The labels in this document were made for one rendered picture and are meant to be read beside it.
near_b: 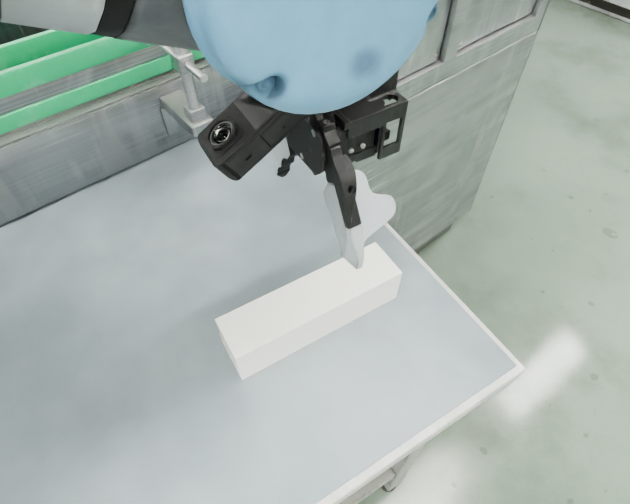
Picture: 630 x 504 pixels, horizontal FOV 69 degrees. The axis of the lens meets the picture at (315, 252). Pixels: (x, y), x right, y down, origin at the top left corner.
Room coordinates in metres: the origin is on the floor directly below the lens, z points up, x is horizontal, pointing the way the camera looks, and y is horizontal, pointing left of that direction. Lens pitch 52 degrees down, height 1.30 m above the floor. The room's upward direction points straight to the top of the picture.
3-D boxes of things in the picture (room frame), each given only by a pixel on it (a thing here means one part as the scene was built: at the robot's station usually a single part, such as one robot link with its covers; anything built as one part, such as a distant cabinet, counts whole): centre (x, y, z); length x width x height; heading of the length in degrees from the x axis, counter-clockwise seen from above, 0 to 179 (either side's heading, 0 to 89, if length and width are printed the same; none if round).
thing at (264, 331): (0.32, 0.00, 0.78); 0.24 x 0.06 x 0.06; 121
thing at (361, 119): (0.33, -0.02, 1.09); 0.09 x 0.08 x 0.12; 121
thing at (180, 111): (0.64, 0.20, 0.90); 0.17 x 0.05 x 0.22; 39
